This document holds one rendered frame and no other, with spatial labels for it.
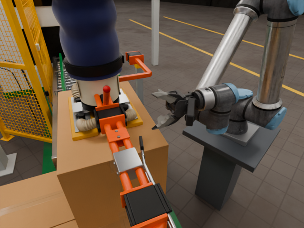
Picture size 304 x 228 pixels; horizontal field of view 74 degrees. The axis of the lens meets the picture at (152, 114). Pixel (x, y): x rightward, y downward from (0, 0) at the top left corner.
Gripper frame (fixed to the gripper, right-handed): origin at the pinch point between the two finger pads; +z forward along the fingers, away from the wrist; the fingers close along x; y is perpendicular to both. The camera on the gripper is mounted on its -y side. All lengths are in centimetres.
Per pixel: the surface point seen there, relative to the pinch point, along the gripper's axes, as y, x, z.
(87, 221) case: -3, -45, 30
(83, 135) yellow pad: 11.3, -11.5, 24.3
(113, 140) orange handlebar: -10.2, 1.2, 15.7
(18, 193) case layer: 45, -70, 71
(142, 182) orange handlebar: -25.8, 0.6, 12.6
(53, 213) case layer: 23, -70, 50
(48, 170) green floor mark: 112, -124, 70
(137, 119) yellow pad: 13.3, -11.1, 1.3
